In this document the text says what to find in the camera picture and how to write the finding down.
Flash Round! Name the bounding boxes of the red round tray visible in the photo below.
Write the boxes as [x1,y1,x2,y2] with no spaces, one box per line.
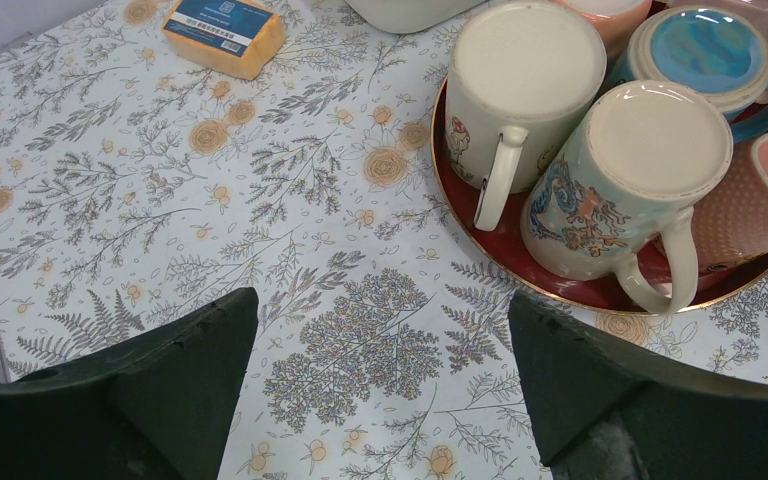
[431,79,768,315]

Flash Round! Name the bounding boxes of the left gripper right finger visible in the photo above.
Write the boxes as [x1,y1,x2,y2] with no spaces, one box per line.
[508,293,768,479]

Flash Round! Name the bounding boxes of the floral tablecloth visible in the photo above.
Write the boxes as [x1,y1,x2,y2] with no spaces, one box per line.
[0,0,768,480]

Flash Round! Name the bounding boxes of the pink mug at back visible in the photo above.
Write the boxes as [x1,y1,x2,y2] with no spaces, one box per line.
[558,0,652,63]

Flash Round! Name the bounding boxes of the white mug with rose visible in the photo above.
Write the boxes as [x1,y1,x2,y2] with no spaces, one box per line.
[444,1,607,231]

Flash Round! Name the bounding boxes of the pink square mug front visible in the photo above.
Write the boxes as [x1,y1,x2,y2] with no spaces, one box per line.
[681,133,768,273]

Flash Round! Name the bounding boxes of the blue glazed mug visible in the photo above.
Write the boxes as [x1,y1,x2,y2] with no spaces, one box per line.
[602,6,768,143]

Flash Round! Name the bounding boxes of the yellow sponge blue label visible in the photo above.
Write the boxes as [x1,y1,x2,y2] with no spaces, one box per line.
[162,0,286,81]

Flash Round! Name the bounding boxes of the cream mug blue dragon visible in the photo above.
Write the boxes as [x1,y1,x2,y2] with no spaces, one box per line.
[521,80,734,314]

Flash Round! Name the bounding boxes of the white rectangular dish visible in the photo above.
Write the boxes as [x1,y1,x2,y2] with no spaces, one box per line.
[345,0,483,34]

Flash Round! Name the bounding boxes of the pink faceted mug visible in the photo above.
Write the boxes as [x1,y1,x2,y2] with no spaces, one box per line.
[667,0,768,42]

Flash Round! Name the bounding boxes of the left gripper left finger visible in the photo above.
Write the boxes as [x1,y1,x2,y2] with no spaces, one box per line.
[0,288,258,479]

